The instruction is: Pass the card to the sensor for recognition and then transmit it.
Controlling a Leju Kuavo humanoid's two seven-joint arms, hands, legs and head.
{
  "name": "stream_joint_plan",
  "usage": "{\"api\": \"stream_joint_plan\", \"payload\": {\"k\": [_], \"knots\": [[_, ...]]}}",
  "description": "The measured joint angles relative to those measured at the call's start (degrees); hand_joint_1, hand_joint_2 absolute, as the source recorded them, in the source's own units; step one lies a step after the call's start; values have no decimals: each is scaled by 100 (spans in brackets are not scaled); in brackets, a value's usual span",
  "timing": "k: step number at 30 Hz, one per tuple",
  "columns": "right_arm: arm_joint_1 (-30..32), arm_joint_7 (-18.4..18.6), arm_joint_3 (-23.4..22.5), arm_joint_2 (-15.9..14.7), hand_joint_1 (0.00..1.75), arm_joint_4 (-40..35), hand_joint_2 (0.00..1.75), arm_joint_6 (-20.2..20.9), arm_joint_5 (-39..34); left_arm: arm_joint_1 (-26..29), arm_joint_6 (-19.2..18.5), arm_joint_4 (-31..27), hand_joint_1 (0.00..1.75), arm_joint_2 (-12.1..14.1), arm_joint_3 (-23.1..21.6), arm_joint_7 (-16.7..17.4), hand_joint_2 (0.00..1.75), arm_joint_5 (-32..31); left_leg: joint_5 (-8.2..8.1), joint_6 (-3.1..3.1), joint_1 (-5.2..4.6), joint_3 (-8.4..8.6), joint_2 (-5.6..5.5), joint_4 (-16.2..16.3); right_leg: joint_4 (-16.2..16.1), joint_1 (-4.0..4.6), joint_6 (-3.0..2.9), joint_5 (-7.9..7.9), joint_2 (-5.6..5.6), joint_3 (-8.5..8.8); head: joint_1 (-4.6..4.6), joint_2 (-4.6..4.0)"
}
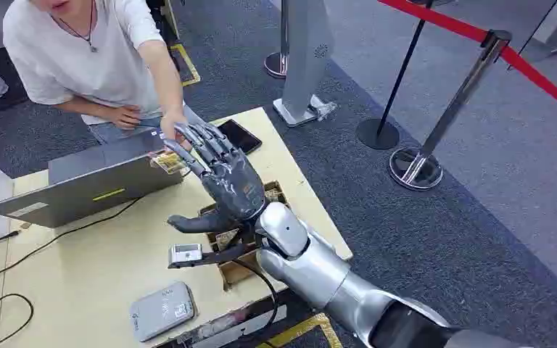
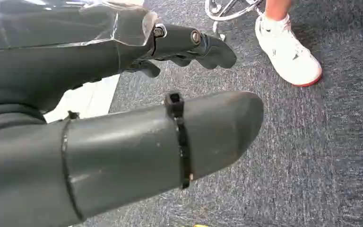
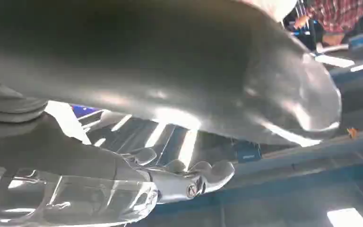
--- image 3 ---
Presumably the small blue box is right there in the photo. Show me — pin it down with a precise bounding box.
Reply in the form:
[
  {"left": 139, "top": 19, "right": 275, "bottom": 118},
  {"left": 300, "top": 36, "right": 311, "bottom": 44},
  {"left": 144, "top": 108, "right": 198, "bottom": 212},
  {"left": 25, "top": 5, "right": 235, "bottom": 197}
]
[{"left": 237, "top": 143, "right": 262, "bottom": 164}]

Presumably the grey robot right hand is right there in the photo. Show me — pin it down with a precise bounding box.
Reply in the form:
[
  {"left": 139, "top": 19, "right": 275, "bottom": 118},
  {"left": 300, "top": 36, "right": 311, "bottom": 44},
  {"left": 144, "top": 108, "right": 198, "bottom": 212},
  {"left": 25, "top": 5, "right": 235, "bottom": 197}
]
[{"left": 0, "top": 0, "right": 342, "bottom": 227}]

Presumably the person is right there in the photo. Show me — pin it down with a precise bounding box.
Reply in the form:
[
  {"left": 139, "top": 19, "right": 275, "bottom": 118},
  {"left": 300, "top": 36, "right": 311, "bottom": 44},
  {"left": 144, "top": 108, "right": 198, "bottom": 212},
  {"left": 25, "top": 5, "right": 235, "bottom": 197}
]
[{"left": 294, "top": 0, "right": 363, "bottom": 48}]

